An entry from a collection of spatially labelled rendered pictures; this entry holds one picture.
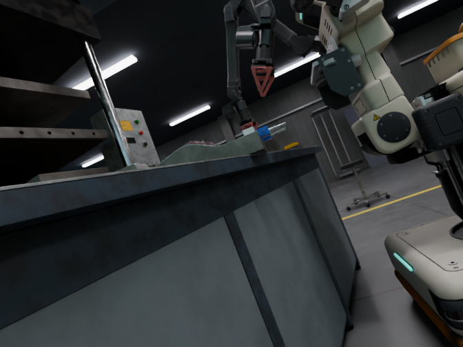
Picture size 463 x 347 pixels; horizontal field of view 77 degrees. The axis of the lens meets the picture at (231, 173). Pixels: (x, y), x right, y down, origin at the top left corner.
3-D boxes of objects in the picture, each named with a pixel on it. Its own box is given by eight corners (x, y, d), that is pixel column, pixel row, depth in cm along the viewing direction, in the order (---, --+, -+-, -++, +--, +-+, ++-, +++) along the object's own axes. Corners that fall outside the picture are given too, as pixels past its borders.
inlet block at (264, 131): (289, 132, 92) (282, 116, 92) (289, 129, 87) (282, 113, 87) (250, 148, 94) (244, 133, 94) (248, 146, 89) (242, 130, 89)
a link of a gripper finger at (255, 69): (249, 89, 93) (251, 60, 93) (252, 95, 100) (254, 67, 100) (270, 89, 92) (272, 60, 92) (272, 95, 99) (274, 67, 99)
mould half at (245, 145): (269, 154, 108) (258, 127, 109) (264, 148, 82) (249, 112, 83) (151, 202, 116) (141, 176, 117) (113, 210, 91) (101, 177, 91)
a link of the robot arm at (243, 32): (271, 4, 92) (273, 17, 101) (235, 6, 95) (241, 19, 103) (269, 42, 93) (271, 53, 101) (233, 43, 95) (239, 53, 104)
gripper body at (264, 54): (251, 65, 94) (253, 41, 93) (255, 74, 104) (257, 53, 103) (271, 64, 92) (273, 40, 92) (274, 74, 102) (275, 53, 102)
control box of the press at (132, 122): (222, 317, 189) (144, 108, 199) (197, 346, 162) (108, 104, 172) (196, 321, 199) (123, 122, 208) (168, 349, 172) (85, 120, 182)
